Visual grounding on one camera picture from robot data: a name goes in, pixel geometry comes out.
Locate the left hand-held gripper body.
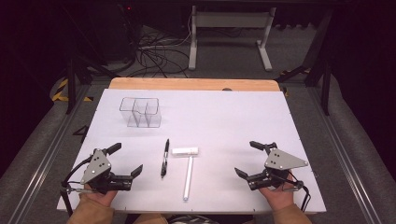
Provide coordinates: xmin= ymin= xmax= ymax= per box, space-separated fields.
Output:
xmin=79 ymin=148 xmax=134 ymax=194

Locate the person's right hand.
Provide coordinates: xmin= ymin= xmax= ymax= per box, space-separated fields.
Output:
xmin=258 ymin=174 xmax=297 ymax=212

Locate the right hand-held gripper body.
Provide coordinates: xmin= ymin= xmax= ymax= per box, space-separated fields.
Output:
xmin=247 ymin=147 xmax=310 ymax=192

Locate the white metal stand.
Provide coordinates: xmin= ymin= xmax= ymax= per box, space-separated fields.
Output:
xmin=188 ymin=5 xmax=277 ymax=73

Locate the black pen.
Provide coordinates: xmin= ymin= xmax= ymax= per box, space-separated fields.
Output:
xmin=160 ymin=138 xmax=171 ymax=179

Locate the short white cylinder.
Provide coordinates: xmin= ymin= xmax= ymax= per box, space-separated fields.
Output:
xmin=171 ymin=147 xmax=200 ymax=157

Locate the right hand-held gripper cable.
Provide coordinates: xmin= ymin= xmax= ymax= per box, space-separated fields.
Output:
xmin=288 ymin=174 xmax=312 ymax=213

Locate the clear plastic organizer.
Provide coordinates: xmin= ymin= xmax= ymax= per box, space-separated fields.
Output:
xmin=119 ymin=97 xmax=163 ymax=129

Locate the hand-held gripper cable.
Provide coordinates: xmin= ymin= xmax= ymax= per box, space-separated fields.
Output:
xmin=288 ymin=174 xmax=312 ymax=213
xmin=60 ymin=155 xmax=94 ymax=217

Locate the black metal stand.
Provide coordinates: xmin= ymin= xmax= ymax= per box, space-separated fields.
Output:
xmin=65 ymin=54 xmax=120 ymax=115
xmin=275 ymin=8 xmax=332 ymax=117

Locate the long white pen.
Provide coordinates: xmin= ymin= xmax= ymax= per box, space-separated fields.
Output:
xmin=182 ymin=156 xmax=194 ymax=202

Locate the left hand-held gripper cable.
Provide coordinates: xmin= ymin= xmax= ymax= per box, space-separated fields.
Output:
xmin=60 ymin=155 xmax=94 ymax=217

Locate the person's left hand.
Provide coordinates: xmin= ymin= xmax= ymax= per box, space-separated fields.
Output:
xmin=78 ymin=184 xmax=120 ymax=208

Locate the white board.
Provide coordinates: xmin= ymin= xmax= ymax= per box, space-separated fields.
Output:
xmin=56 ymin=88 xmax=327 ymax=216

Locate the bundle of floor cables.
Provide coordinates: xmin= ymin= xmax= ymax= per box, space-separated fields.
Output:
xmin=125 ymin=18 xmax=191 ymax=78

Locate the wooden table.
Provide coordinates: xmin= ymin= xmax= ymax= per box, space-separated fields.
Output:
xmin=108 ymin=77 xmax=281 ymax=92

